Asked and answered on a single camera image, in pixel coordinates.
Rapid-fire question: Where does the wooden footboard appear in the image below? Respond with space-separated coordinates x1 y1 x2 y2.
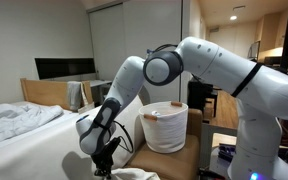
19 77 95 112

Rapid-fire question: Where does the bed with white sheet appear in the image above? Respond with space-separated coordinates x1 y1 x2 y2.
0 95 146 180

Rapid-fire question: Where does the brown leather sofa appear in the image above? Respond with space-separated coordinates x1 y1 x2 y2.
112 107 204 180

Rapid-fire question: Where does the grey crumpled duvet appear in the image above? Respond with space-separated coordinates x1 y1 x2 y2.
0 102 65 148

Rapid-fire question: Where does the grey desk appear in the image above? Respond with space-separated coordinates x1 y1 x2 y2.
82 79 114 105

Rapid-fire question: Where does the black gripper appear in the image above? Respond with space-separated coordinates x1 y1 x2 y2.
90 136 122 180

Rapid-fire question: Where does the black flat television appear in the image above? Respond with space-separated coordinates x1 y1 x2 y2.
34 57 97 81

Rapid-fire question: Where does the black tool pile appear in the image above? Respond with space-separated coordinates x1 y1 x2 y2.
217 143 237 163

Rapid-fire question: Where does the grey towel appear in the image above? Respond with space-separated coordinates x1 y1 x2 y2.
66 80 84 112

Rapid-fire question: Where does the black piano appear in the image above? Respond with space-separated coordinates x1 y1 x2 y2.
186 79 220 119

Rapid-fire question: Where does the white woven laundry basket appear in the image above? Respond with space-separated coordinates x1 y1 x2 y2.
137 100 189 155

